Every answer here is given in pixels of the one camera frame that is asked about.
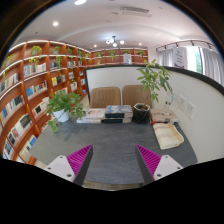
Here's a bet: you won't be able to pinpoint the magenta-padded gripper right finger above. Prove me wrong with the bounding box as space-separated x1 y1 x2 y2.
134 144 184 185

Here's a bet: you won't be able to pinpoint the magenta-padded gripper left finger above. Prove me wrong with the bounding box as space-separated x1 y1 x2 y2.
43 144 94 187

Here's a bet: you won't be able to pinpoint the cream and yellow striped towel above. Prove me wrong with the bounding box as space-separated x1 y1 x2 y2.
152 122 185 151

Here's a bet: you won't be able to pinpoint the white book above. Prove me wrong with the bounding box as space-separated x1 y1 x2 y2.
76 117 103 125
84 108 107 120

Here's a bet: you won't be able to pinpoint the tall green tree in black pot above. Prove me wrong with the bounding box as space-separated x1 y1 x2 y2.
133 59 174 125

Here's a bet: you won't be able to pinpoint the leafy plant in white pot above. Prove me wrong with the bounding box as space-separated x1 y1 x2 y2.
45 89 87 133

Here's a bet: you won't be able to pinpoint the thick dark book with grey cover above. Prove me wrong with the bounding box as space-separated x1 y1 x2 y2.
104 104 134 119

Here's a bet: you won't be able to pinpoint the orange wooden bookshelf unit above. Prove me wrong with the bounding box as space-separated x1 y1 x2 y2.
0 39 149 166

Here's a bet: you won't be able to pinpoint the white window curtains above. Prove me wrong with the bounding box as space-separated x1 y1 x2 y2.
157 46 224 86

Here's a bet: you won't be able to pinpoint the hanging white and purple banner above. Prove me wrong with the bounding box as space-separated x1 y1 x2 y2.
172 46 188 70

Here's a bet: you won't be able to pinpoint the small white sign card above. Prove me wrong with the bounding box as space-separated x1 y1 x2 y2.
123 53 133 65

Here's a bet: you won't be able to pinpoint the ceiling lamp with round bulbs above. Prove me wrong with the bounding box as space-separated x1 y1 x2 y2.
105 34 126 48

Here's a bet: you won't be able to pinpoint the recessed ceiling lights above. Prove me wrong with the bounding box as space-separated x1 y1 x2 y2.
51 0 99 49

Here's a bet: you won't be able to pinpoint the ceiling air vent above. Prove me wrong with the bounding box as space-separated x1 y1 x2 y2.
119 5 151 18

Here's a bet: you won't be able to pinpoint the black ceiling track light rail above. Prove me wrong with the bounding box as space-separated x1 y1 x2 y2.
154 39 214 53

